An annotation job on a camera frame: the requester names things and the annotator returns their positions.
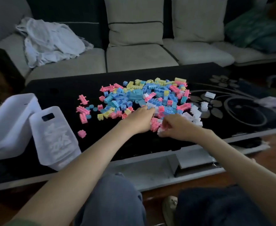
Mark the person's right leg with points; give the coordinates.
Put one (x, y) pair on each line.
(218, 207)

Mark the black glass coffee table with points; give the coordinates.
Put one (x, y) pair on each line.
(65, 91)

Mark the dark back cushion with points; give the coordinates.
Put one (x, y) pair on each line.
(69, 9)

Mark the glossy brown shopping bag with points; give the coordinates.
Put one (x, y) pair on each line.
(1, 87)

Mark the person's left hand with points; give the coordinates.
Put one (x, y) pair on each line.
(140, 121)

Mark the lavender plastic bag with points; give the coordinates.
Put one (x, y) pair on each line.
(272, 101)

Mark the white bin of white bricks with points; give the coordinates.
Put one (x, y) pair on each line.
(38, 138)

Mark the blue cushion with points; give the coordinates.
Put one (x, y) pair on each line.
(272, 44)

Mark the beige back cushion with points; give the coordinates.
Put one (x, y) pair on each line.
(199, 21)
(135, 32)

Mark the green sleeve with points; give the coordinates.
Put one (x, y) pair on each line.
(22, 223)

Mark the pile of colorful blocks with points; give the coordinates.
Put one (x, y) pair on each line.
(133, 96)

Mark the person's right shoe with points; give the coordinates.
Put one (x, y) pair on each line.
(169, 209)

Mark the person's left leg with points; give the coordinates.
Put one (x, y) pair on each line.
(114, 202)

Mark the teal patterned cushion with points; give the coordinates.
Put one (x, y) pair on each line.
(253, 28)

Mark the person's left forearm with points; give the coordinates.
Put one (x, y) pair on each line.
(76, 176)

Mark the person's leg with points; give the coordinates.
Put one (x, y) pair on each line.
(114, 202)
(218, 207)

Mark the crumpled white cloth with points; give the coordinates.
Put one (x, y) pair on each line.
(51, 42)

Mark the person's right hand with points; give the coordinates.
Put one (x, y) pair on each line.
(182, 129)

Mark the person's right forearm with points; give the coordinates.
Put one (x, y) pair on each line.
(246, 176)

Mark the grey sofa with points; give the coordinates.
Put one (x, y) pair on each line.
(138, 58)

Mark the pile of white blocks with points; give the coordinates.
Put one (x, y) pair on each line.
(58, 141)

